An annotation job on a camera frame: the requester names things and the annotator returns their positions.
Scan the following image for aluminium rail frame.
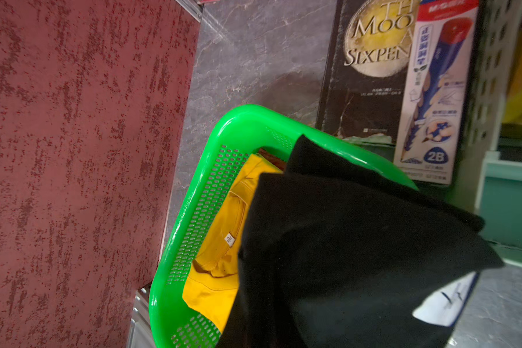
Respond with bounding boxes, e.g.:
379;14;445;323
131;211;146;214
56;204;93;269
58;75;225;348
126;282;156;348

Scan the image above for mint green file organizer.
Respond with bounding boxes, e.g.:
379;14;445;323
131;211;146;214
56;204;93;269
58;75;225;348
446;1;522;267

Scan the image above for pencil box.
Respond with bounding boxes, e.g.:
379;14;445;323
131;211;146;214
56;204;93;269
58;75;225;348
394;0;479;185

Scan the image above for black t-shirt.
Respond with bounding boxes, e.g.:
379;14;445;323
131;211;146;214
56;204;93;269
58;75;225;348
218;136;504;347

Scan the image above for green plastic basket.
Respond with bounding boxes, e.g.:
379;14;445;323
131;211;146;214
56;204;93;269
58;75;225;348
149;104;416;347

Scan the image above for left corner metal profile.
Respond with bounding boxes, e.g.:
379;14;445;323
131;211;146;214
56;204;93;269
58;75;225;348
175;0;203;23

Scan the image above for red t-shirt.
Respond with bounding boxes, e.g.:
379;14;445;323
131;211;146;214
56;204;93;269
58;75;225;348
258;149;287;171

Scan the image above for black moon book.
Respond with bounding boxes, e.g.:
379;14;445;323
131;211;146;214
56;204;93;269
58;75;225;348
316;0;420;146

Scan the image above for yellow t-shirt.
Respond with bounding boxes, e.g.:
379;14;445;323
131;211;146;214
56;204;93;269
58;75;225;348
183;153;283;331

